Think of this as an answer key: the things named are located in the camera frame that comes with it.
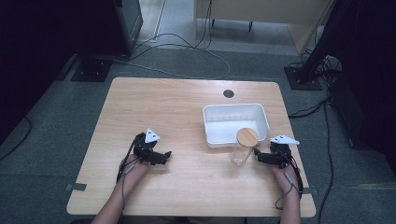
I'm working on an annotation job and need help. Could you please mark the grey metal cabinet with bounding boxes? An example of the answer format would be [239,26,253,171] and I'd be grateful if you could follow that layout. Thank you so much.
[113,0,145,58]

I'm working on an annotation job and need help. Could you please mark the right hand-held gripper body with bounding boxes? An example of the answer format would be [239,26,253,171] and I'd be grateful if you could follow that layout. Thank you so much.
[268,134,301,170]

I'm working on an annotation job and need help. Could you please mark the light wooden furniture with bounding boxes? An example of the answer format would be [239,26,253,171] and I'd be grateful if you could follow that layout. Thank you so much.
[193,0,338,56]

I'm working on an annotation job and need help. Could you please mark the person's left hand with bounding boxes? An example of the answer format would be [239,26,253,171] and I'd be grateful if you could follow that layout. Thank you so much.
[119,154,149,189]

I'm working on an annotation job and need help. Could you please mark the grey tape strip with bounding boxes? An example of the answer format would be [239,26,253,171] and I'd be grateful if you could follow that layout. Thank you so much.
[301,185,319,196]
[64,182,88,192]

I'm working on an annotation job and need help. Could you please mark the person's right hand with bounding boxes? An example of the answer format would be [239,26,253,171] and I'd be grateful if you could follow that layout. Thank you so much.
[270,162,301,191]

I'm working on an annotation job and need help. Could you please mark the white plastic bin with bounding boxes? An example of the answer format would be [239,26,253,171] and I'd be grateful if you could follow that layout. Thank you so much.
[202,103,271,148]

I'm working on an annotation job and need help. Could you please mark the black stand base plate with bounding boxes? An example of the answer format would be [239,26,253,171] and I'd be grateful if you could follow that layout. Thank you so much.
[70,56,113,83]
[283,65,324,91]

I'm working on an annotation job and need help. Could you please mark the glass jar with wooden lid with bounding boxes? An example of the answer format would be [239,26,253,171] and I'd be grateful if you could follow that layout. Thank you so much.
[229,127,260,167]

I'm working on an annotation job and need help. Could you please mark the right hand-held gripper cable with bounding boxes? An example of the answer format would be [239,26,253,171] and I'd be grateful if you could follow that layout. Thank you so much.
[274,146,305,211]

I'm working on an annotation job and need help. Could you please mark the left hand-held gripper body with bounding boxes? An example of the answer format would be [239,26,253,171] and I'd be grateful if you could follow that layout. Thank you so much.
[133,127,163,166]

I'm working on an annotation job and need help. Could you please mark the left hand-held gripper cable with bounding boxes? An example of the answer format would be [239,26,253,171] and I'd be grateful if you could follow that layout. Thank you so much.
[116,135,145,211]

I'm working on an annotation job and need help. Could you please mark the black floor cable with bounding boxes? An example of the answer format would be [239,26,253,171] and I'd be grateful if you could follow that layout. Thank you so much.
[315,101,336,224]
[126,0,215,62]
[288,95,332,119]
[0,116,34,161]

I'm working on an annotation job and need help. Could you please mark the hand-held gripper cable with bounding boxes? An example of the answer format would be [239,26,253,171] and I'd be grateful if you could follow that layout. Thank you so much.
[116,135,145,211]
[274,146,305,211]

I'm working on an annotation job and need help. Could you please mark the black equipment box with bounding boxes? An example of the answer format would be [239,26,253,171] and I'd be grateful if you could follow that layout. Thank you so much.
[328,74,366,149]

